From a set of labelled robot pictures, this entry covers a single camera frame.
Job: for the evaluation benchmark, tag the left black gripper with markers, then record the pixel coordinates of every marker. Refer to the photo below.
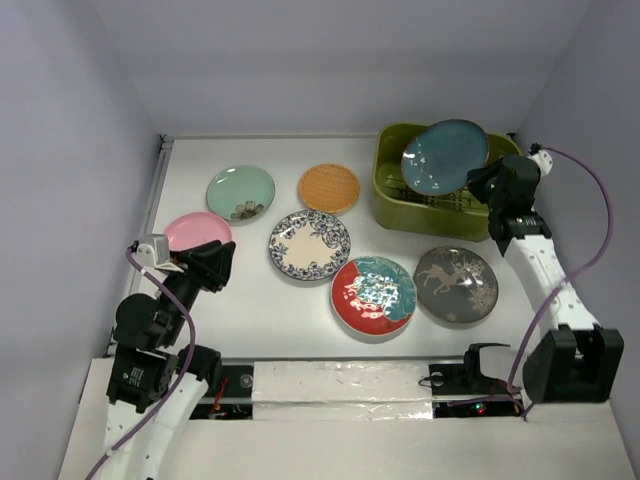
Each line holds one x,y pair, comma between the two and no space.
208,262

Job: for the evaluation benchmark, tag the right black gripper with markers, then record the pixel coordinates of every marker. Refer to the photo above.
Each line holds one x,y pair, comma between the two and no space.
476,177

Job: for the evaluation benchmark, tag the pink plate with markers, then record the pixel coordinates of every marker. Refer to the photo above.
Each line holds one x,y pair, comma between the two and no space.
196,229

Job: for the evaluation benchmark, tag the dark teal blossom plate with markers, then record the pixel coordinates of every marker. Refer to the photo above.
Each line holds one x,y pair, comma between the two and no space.
436,162

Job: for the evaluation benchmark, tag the blue floral rim plate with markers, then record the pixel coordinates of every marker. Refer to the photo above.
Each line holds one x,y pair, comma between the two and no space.
309,245

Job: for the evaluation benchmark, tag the red and teal plate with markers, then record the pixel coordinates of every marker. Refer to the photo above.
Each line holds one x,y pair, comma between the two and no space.
373,297

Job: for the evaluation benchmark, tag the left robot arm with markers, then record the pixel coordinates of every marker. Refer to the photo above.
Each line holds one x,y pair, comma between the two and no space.
159,372

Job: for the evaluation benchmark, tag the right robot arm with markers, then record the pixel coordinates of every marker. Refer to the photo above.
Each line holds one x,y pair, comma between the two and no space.
565,355

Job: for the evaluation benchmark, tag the green plastic bin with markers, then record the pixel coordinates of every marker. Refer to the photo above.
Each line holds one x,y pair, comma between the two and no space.
456,215

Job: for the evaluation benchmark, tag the mint green flower plate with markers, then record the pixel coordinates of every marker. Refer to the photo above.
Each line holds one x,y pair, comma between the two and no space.
240,193

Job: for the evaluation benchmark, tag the grey deer plate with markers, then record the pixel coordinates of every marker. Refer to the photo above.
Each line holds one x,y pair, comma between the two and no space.
456,285

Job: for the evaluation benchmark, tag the orange woven pattern plate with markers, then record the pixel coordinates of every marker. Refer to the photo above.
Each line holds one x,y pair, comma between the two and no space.
329,187

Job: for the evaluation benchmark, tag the foil covered base panel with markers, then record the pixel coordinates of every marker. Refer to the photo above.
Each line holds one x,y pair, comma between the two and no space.
340,391

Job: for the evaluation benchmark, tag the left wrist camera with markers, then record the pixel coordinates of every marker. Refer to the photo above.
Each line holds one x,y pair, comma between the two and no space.
152,251

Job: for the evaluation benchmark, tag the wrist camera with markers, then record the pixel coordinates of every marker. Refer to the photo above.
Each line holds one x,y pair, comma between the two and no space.
541,158
152,251

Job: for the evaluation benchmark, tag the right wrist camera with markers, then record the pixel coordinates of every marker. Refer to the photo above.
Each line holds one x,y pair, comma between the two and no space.
541,158

